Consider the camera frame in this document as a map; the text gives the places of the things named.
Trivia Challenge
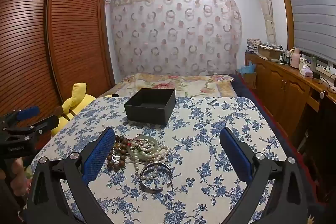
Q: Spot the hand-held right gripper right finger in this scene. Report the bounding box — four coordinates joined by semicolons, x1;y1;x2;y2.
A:
219;127;315;224

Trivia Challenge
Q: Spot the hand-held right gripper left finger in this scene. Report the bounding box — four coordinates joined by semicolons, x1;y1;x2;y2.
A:
26;127;116;224

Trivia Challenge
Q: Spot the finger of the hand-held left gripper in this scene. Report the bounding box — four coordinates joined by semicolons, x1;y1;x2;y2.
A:
0;106;41;122
5;115;60;136

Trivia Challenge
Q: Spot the brown wooden bead bracelet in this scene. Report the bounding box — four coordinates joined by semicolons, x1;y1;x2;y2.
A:
106;135;132;170

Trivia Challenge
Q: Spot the pale green jade bangle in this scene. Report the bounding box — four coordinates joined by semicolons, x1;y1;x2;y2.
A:
127;135;159;158

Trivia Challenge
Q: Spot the small pearl bracelet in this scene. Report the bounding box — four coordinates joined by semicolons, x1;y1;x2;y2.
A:
140;170;158;181

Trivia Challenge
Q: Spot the white pearl necklace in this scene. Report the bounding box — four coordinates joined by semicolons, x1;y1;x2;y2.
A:
130;140;172;175

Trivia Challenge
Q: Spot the silver rhinestone bangle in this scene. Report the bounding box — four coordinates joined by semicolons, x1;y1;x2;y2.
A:
139;162;173;192

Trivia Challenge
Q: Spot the black box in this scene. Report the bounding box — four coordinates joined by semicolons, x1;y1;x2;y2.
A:
124;88;176;126

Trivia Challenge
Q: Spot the person's left hand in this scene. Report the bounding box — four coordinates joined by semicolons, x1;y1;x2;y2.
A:
9;158;30;189

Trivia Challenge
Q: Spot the blue floral tablecloth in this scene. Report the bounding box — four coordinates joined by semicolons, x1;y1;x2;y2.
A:
31;95;292;224

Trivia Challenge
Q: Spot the yellow plush toy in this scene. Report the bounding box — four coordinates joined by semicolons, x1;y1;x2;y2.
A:
51;82;96;137

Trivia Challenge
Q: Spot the dark blue bed sheet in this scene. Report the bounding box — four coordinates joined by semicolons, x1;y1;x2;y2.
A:
230;74;263;100

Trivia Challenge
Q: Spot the long wooden cabinet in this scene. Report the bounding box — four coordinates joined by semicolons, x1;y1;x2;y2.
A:
244;52;336;142

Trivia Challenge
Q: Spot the floral bed blanket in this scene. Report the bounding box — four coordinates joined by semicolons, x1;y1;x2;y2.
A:
98;73;235;99

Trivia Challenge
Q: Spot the blue plastic bag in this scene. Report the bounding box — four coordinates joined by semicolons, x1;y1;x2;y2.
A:
240;61;257;75

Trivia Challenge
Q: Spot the brown louvered wooden wardrobe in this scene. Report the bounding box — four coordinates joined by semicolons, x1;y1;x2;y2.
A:
0;0;116;140

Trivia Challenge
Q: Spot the brown cardboard box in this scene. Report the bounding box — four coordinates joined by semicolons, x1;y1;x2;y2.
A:
257;46;282;60

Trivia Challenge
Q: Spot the pink tissue box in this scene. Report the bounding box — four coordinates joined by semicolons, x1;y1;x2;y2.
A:
301;65;313;78

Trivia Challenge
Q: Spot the stack of patterned boxes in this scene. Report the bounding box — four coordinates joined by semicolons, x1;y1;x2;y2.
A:
246;38;262;53

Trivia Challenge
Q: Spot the pink thermos jug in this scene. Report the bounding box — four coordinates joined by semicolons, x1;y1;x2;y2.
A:
290;48;301;69

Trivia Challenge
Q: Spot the white power strip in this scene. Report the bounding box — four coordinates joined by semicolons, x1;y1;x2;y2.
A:
314;63;334;73

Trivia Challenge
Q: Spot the circle patterned sheer curtain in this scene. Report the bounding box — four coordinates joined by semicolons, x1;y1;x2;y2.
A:
109;0;243;78

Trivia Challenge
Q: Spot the cream lace drape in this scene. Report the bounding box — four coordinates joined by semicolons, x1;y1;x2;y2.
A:
249;0;277;46

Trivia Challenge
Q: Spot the grey window blind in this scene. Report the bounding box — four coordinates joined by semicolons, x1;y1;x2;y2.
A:
278;0;336;63

